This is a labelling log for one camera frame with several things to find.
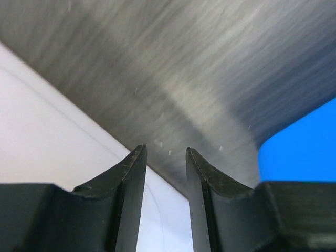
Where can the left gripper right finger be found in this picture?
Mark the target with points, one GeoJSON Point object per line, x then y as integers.
{"type": "Point", "coordinates": [227, 215]}

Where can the blue plastic basket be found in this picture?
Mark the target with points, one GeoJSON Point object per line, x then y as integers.
{"type": "Point", "coordinates": [303, 151]}

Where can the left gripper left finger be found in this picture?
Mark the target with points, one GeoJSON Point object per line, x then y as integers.
{"type": "Point", "coordinates": [102, 214]}

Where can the white plastic tub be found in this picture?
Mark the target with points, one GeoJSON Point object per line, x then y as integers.
{"type": "Point", "coordinates": [46, 138]}

